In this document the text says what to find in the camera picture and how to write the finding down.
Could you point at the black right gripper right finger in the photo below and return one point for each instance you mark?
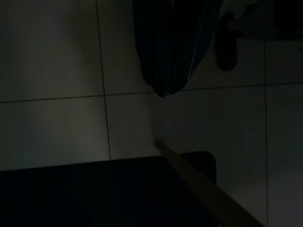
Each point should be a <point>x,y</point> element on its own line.
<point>191,35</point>

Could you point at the light wooden table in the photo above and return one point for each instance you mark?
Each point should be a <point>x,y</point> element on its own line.
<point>94,194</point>

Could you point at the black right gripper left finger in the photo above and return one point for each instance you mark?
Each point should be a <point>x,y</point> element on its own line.
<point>156,47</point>

